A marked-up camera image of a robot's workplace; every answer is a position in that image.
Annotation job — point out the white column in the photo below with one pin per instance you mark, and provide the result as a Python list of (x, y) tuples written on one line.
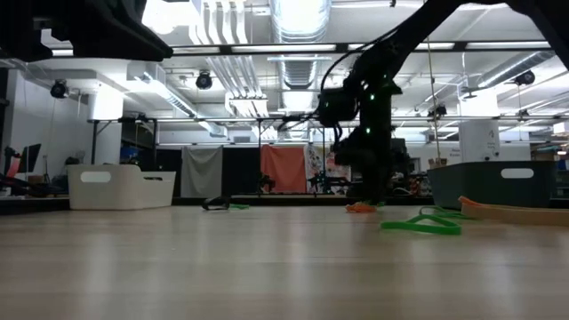
[(480, 142)]

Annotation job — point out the white plastic basket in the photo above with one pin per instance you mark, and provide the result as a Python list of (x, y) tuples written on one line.
[(120, 191)]

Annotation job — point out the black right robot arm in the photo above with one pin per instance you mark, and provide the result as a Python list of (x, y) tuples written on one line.
[(422, 22)]

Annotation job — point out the teal plastic basket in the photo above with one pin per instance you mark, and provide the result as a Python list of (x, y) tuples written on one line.
[(480, 186)]

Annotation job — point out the small orange rubber band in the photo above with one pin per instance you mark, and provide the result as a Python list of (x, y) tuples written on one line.
[(360, 208)]

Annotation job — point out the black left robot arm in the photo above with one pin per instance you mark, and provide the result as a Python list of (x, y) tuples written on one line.
[(22, 26)]

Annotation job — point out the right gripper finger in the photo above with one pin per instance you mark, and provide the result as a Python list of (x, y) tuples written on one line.
[(363, 186), (380, 186)]

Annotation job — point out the black metal table frame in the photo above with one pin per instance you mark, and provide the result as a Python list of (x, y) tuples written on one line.
[(289, 201)]

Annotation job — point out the long ceiling light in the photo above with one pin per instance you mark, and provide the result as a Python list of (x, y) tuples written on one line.
[(284, 48), (507, 45), (195, 50)]

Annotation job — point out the silver ventilation duct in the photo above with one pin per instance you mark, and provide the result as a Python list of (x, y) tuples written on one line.
[(300, 71)]

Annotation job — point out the orange hanging cloth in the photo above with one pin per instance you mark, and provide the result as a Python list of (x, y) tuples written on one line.
[(284, 169)]

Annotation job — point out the grey hanging cloth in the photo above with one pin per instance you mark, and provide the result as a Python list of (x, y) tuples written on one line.
[(202, 171)]

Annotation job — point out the wide black rubber band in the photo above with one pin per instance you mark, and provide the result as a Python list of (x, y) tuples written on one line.
[(209, 205)]

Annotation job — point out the small dark monitor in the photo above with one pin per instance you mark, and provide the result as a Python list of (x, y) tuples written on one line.
[(31, 157)]

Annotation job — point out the black hanging camera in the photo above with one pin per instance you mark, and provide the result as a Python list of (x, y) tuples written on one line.
[(524, 77), (59, 89), (204, 81)]

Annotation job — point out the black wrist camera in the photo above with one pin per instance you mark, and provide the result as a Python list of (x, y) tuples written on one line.
[(338, 106)]

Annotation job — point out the patterned poster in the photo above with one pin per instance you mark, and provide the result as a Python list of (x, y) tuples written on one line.
[(315, 160)]

